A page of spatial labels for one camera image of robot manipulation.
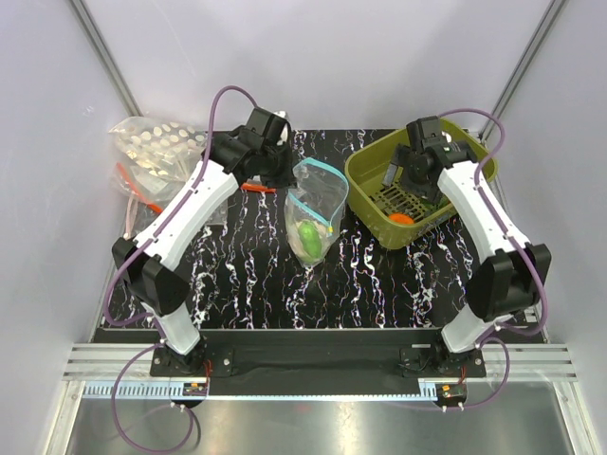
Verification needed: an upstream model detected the orange carrot toy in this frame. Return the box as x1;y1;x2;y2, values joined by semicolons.
389;212;414;226

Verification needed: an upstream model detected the bag of white discs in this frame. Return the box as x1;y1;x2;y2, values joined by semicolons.
108;117;207;181

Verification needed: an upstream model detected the clear blue-zipper bag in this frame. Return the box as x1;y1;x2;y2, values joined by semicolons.
284;157;349;267

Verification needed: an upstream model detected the green vegetable toy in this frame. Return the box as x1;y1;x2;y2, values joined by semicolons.
298;221;322;258

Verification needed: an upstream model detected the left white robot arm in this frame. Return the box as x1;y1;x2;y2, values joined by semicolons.
112;120;294;375

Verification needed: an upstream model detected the clear orange-zipper bag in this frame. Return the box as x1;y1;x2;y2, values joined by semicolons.
197;178;276;226

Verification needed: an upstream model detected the white cauliflower toy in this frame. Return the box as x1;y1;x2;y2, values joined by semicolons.
286;220;333;263

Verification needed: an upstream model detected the olive green plastic bin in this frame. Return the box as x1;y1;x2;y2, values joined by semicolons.
344;116;488;250

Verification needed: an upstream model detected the clear red-zipper bag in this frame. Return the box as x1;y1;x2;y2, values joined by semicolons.
114;162;170;214

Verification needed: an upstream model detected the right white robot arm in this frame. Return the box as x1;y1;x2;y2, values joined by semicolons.
383;145;552;376

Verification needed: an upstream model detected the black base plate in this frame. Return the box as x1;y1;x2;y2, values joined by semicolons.
150;329;487;399

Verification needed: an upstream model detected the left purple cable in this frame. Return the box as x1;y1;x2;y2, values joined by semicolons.
101;84;262;455

